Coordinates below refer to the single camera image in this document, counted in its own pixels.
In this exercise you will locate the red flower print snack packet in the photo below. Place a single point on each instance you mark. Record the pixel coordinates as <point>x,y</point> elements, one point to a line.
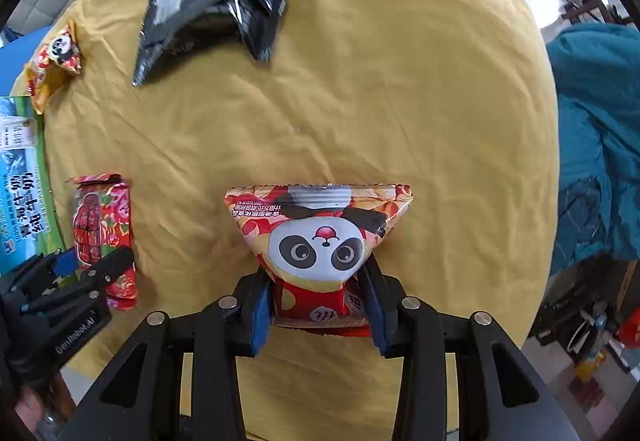
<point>102,221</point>

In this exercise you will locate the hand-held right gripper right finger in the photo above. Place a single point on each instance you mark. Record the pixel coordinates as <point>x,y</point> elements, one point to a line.
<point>378,323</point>

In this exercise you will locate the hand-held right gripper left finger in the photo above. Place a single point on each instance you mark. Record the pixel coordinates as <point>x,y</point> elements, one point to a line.
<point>261,321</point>

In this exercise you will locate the blue board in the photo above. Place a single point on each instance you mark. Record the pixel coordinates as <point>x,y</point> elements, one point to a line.
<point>22,61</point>

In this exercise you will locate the teal cloth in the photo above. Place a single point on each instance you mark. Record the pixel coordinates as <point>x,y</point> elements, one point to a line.
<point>595,141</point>

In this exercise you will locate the small panda print snack bag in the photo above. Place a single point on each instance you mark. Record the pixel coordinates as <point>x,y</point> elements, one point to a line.
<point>55,58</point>

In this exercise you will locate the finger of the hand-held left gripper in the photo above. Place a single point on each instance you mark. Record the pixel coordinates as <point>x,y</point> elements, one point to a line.
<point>107,270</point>
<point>66,264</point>

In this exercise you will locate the yellow cloth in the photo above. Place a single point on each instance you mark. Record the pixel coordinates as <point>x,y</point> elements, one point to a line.
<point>350,111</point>

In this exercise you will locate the large panda print snack bag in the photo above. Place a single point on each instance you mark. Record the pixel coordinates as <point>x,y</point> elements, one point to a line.
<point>320,241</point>

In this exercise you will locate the black plastic bag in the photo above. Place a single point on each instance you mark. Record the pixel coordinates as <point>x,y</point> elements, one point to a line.
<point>210,23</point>

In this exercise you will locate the person's left forearm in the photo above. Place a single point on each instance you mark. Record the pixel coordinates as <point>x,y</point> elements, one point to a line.
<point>35,408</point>

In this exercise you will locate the green and blue printed carton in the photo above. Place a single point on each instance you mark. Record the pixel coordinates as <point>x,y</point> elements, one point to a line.
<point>22,181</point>

